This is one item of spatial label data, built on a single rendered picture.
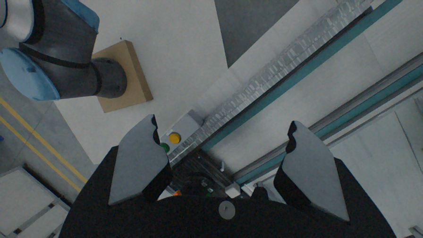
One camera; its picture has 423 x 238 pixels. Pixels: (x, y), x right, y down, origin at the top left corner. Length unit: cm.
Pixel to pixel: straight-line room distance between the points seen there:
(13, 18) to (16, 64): 11
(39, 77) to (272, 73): 55
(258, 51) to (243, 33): 91
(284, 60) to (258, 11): 110
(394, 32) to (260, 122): 43
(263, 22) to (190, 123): 123
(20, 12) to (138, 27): 29
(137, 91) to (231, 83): 37
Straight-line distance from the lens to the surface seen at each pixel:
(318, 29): 45
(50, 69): 45
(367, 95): 59
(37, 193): 454
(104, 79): 53
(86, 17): 43
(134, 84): 55
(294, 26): 54
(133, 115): 65
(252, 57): 48
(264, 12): 147
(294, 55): 41
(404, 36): 65
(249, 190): 59
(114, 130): 77
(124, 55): 57
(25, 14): 40
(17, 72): 49
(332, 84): 53
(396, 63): 65
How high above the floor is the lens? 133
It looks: 69 degrees down
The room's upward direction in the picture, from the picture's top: 161 degrees counter-clockwise
